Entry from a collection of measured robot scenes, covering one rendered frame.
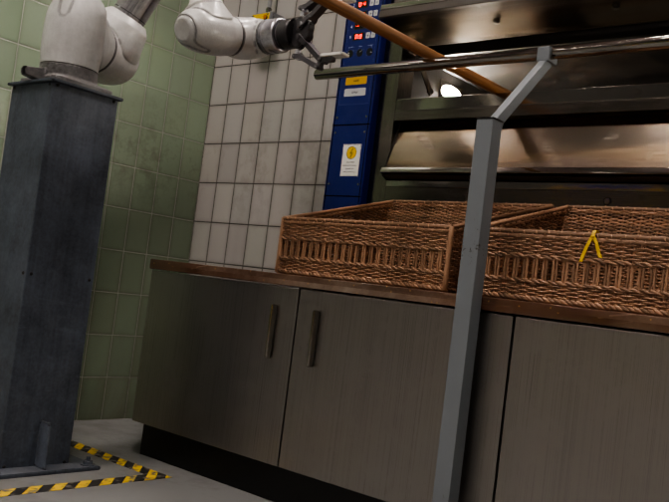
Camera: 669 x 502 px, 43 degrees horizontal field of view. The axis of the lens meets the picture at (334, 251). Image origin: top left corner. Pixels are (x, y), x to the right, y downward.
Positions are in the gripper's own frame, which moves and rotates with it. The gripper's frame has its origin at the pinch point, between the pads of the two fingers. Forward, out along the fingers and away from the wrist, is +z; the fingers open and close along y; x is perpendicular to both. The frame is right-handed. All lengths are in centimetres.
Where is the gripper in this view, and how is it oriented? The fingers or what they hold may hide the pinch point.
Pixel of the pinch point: (345, 27)
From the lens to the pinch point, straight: 214.5
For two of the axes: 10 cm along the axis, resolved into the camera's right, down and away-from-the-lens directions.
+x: -6.2, -1.1, -7.7
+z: 7.7, 0.7, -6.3
